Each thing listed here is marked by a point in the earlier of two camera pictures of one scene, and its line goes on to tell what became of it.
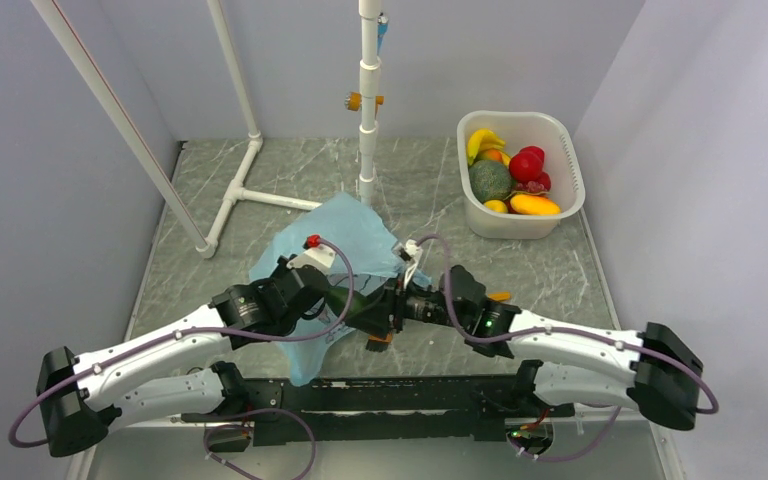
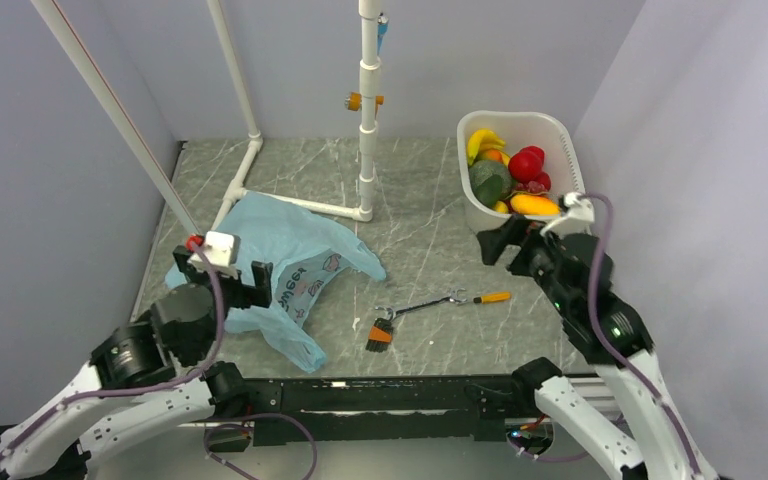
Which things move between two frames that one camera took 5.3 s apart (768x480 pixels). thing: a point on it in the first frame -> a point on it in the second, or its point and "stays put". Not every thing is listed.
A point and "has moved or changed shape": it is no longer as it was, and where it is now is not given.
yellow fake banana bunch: (482, 140) stays put
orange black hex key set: (379, 344) stays put
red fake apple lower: (544, 179) stays put
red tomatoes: (525, 167) stays put
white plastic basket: (545, 130) stays put
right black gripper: (376, 319) -> (515, 231)
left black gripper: (281, 269) -> (261, 271)
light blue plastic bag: (365, 256) has moved or changed shape
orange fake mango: (533, 205) stays put
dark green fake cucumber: (337, 298) -> (490, 191)
